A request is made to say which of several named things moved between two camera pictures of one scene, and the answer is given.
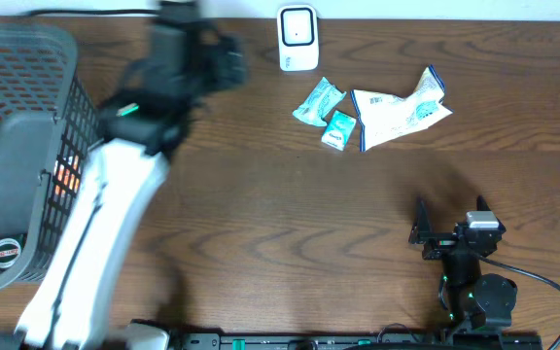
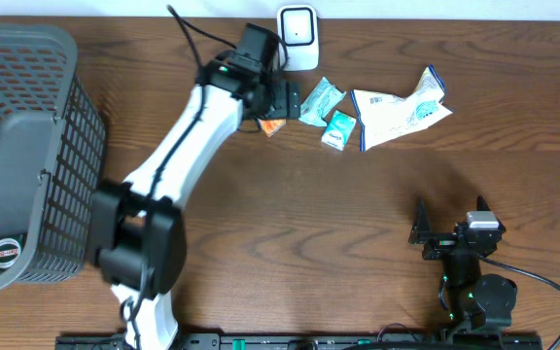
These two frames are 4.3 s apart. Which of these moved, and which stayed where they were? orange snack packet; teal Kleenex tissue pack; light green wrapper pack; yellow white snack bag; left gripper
Moved: left gripper; orange snack packet
Stayed: teal Kleenex tissue pack; yellow white snack bag; light green wrapper pack
